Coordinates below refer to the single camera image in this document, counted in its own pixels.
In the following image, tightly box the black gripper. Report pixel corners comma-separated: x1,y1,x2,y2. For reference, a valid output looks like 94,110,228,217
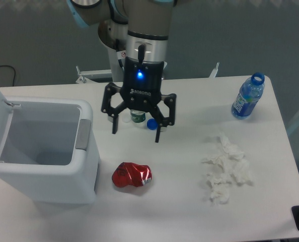
101,56,177,143

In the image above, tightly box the white trash can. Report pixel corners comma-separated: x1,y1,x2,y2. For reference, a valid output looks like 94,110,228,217
0,92,100,204

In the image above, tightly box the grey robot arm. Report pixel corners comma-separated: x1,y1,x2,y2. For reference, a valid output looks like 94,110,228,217
67,1,177,142

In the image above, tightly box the crushed red can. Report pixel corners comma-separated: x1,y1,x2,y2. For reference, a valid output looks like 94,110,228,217
112,162,153,188

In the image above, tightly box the clear empty plastic bottle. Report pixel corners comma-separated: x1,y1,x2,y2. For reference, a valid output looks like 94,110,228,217
130,109,146,127

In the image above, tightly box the white bottle cap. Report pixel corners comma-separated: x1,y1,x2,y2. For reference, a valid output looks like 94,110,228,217
122,116,131,123

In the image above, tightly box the blue bottle cap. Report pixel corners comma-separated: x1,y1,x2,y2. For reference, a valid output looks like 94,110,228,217
146,118,158,130

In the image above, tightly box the blue labelled plastic bottle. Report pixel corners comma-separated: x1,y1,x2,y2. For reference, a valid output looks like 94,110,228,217
231,72,265,119

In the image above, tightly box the crumpled white tissue pile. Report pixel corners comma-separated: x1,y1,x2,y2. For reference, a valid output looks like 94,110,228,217
201,132,254,204

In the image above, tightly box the black floor cable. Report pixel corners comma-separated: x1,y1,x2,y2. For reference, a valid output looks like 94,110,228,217
0,65,17,88

